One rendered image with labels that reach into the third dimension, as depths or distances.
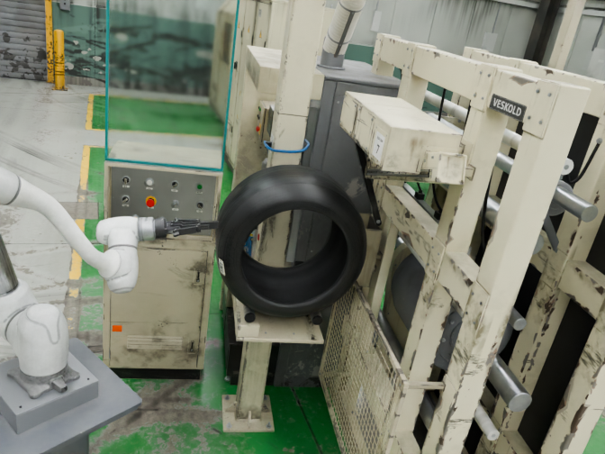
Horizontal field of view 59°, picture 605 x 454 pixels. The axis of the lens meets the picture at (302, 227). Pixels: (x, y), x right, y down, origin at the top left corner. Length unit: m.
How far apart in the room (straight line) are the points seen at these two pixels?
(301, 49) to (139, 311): 1.60
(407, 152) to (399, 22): 10.93
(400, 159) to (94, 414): 1.38
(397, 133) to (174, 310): 1.72
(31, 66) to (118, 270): 9.43
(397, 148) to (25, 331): 1.36
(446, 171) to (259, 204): 0.67
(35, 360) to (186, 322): 1.14
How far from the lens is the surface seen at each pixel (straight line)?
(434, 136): 1.76
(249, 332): 2.22
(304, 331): 2.33
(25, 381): 2.13
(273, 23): 5.53
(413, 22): 12.79
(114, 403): 2.17
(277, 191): 1.95
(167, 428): 2.99
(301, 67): 2.23
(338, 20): 2.69
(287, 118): 2.26
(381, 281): 2.59
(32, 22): 11.17
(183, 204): 2.75
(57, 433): 2.08
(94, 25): 11.15
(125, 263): 2.01
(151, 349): 3.12
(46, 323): 2.00
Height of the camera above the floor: 2.09
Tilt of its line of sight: 23 degrees down
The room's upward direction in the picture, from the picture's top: 10 degrees clockwise
